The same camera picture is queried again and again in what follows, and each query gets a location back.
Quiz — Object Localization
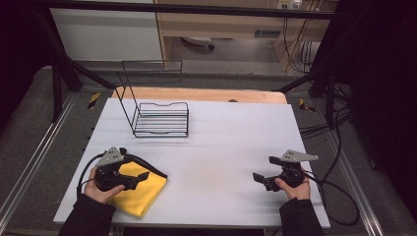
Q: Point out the yellow cloth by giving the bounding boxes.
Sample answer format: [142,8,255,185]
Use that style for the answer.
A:
[106,159,168,218]

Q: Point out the black frame top bar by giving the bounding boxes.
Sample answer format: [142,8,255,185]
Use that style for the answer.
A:
[30,0,340,21]

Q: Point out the bundle of black floor cables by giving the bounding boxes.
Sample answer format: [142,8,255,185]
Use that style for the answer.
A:
[298,83,353,140]

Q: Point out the person's right hand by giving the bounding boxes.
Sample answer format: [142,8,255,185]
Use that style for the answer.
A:
[273,169,312,202]

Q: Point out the white power strip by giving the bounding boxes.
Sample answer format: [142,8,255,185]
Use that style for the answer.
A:
[276,0,303,11]

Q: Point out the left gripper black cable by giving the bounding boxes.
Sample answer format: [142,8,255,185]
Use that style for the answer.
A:
[76,151,108,199]

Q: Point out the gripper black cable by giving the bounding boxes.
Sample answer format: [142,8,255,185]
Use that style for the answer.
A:
[302,168,361,227]
[76,151,108,199]

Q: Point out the yellow black tape marker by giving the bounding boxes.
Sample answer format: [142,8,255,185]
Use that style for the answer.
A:
[298,97,317,113]
[87,91,101,110]

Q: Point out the aluminium rail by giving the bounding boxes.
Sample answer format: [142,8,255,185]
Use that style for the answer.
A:
[0,92,79,227]
[327,129,386,236]

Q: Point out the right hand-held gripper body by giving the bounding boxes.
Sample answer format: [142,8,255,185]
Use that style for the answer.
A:
[270,149,320,192]

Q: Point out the person's left hand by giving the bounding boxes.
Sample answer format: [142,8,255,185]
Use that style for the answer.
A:
[84,166,126,205]

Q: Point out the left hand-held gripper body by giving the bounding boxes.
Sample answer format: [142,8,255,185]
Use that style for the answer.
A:
[94,146,139,193]

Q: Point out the hanging desk cables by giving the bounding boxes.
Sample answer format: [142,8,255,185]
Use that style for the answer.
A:
[282,15,318,74]

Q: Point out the white chair base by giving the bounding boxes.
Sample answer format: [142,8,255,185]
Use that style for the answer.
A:
[181,35,216,51]

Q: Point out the black curtain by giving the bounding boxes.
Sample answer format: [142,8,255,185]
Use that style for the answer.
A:
[323,0,417,227]
[0,0,55,129]

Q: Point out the white cabinet panel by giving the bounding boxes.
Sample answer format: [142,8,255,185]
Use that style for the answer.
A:
[49,7,164,62]

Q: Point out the black frame strut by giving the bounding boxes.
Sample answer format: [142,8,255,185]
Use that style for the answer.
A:
[275,63,338,130]
[32,11,116,123]

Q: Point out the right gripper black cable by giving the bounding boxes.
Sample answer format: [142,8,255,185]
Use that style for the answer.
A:
[302,168,361,227]

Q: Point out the wooden desk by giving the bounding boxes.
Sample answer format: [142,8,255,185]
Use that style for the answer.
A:
[153,0,340,73]

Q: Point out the black wire rack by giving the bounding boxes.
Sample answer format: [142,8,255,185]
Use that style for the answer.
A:
[114,59,191,139]

